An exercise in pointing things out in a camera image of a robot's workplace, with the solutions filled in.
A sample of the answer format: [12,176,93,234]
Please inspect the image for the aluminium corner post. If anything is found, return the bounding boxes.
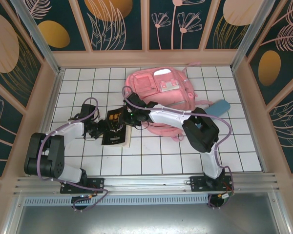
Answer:
[9,0,65,76]
[230,0,283,72]

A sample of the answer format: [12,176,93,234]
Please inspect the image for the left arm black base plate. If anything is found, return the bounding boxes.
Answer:
[60,177,105,195]

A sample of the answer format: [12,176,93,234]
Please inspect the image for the blue pencil case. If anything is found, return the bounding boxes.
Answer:
[205,99,230,115]

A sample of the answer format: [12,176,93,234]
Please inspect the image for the pink student backpack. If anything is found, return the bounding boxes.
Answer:
[126,60,212,142]

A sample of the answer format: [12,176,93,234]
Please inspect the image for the aluminium mounting rail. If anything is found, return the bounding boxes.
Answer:
[13,172,281,196]

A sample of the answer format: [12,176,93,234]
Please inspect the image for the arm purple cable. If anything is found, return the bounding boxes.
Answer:
[38,97,110,212]
[122,85,239,210]

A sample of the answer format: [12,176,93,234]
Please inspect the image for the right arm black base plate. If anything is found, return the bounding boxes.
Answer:
[189,175,235,193]

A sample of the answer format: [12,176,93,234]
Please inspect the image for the black book gold Chinese title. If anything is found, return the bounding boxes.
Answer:
[101,106,133,149]

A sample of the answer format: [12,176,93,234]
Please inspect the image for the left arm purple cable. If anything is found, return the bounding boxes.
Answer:
[38,97,110,212]

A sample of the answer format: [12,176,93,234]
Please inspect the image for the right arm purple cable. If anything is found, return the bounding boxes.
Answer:
[122,85,239,210]

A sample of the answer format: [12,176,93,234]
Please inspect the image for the aluminium side rail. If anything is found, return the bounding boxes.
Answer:
[26,69,65,177]

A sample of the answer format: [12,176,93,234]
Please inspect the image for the grey slotted cable duct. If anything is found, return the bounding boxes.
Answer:
[23,194,209,207]

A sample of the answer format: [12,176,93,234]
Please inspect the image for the grey metal sheet panel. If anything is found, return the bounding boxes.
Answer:
[4,192,293,234]

